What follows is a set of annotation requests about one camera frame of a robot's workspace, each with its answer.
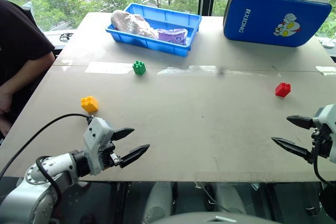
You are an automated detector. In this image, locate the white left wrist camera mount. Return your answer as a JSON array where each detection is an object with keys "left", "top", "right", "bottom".
[{"left": 83, "top": 116, "right": 116, "bottom": 176}]

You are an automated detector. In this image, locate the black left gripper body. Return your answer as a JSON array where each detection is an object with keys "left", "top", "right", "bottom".
[{"left": 98, "top": 142, "right": 123, "bottom": 170}]

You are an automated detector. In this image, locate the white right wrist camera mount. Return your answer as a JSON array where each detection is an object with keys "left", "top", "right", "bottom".
[{"left": 313, "top": 103, "right": 336, "bottom": 164}]

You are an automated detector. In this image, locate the red toy block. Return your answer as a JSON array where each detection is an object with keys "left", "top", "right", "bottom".
[{"left": 275, "top": 82, "right": 291, "bottom": 98}]

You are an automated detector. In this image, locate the short black arm cable loop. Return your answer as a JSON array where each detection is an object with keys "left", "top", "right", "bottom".
[{"left": 35, "top": 155, "right": 63, "bottom": 209}]

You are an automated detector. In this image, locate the yellow toy block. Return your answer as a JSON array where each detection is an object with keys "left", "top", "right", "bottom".
[{"left": 80, "top": 95, "right": 100, "bottom": 113}]

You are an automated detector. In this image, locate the person's bare hand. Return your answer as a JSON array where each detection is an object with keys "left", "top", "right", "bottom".
[{"left": 0, "top": 92, "right": 13, "bottom": 116}]

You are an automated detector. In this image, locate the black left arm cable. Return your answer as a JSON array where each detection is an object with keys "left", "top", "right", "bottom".
[{"left": 0, "top": 113, "right": 94, "bottom": 180}]

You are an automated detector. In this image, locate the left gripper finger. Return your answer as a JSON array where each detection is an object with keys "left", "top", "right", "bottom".
[
  {"left": 119, "top": 144, "right": 151, "bottom": 169},
  {"left": 111, "top": 127, "right": 135, "bottom": 142}
]

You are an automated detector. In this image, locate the pink crumpled cloth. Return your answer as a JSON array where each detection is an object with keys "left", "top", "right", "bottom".
[{"left": 110, "top": 9, "right": 160, "bottom": 39}]

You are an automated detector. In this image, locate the grey robot torso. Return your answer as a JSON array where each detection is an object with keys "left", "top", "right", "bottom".
[{"left": 151, "top": 211, "right": 282, "bottom": 224}]

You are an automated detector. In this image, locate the grey rounded robot leg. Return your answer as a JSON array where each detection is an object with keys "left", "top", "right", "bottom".
[
  {"left": 142, "top": 182, "right": 174, "bottom": 223},
  {"left": 211, "top": 182, "right": 248, "bottom": 216}
]

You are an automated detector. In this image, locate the blue plastic bin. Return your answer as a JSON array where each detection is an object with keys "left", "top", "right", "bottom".
[{"left": 105, "top": 3, "right": 202, "bottom": 58}]

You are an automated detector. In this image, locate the blue RXIONG hard case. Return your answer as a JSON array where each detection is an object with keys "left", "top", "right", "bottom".
[{"left": 222, "top": 0, "right": 333, "bottom": 48}]

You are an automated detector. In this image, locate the dark rounded shape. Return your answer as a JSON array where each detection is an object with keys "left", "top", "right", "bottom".
[{"left": 318, "top": 186, "right": 336, "bottom": 221}]

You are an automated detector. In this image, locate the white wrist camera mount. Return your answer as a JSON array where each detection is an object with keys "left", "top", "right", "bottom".
[
  {"left": 313, "top": 103, "right": 336, "bottom": 164},
  {"left": 83, "top": 116, "right": 116, "bottom": 176}
]

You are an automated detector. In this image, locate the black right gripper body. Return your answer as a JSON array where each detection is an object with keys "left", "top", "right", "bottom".
[{"left": 310, "top": 124, "right": 333, "bottom": 165}]

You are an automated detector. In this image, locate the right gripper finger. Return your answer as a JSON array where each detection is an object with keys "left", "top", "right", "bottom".
[
  {"left": 286, "top": 115, "right": 316, "bottom": 131},
  {"left": 271, "top": 136, "right": 314, "bottom": 165}
]

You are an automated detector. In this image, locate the purple printed packet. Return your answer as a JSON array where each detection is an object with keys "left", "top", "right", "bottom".
[{"left": 156, "top": 28, "right": 188, "bottom": 46}]

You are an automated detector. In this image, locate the person in black shirt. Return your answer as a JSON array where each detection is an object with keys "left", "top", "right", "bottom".
[{"left": 0, "top": 0, "right": 56, "bottom": 141}]

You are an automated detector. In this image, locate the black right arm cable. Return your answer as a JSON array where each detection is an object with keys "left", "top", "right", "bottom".
[{"left": 313, "top": 138, "right": 336, "bottom": 187}]

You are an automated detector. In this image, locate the small white round object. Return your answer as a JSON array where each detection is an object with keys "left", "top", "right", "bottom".
[{"left": 319, "top": 35, "right": 336, "bottom": 49}]

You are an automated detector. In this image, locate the green toy block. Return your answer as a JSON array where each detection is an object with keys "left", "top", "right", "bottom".
[{"left": 132, "top": 60, "right": 146, "bottom": 76}]

